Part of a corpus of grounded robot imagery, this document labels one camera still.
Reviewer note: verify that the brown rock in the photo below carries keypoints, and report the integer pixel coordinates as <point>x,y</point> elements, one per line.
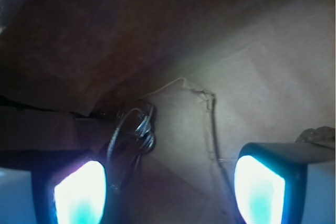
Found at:
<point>321,135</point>

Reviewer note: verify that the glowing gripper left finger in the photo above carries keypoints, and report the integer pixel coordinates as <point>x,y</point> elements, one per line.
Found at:
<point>52,188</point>

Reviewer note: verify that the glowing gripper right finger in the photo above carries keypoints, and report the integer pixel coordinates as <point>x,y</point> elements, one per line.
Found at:
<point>286,182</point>

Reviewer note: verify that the brown paper bag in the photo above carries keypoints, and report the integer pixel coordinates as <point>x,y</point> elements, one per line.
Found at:
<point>220,73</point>

